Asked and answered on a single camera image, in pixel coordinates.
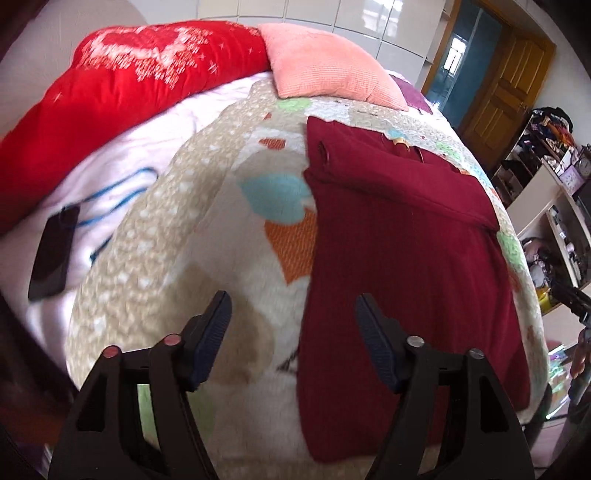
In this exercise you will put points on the cream shelf unit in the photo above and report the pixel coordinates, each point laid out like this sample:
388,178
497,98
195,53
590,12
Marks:
535,198

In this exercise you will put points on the white round headboard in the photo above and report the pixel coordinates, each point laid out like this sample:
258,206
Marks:
60,37

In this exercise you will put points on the yellow bottle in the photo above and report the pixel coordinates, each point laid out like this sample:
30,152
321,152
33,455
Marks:
545,300

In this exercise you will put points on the black phone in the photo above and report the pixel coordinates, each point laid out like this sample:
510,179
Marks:
53,254

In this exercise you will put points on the ornate table clock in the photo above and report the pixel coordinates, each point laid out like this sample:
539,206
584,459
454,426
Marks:
584,161

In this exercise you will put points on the pink cloth bundle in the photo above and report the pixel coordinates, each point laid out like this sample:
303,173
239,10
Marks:
535,254

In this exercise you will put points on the white glossy wardrobe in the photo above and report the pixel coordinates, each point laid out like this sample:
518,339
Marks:
369,27

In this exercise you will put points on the purple desk clock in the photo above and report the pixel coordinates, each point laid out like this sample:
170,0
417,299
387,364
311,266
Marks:
570,179

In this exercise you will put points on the heart patterned quilt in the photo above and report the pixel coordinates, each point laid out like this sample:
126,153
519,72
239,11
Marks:
221,230

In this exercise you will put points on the dark red garment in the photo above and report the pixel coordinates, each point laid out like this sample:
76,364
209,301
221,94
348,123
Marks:
406,258

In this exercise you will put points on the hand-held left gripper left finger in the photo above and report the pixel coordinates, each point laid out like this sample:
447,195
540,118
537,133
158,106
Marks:
212,337

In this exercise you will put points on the red floral duvet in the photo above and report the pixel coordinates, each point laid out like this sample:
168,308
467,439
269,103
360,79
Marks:
115,92

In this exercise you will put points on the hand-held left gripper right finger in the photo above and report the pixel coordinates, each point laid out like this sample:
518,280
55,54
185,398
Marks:
376,341

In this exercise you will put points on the black television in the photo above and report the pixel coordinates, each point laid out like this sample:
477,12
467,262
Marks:
584,203

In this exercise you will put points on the blue glass door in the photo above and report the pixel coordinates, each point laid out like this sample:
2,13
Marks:
461,55

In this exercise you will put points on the wooden door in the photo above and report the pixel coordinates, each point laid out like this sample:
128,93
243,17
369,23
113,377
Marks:
503,106

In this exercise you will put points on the pile of clothes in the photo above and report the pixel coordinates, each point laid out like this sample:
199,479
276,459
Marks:
551,127

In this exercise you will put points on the pink pillow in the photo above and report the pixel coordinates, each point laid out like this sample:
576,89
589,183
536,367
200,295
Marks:
323,64

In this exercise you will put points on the purple cloth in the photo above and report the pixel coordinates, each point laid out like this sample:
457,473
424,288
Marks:
413,94

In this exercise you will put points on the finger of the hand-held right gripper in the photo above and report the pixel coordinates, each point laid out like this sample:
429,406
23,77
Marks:
572,300

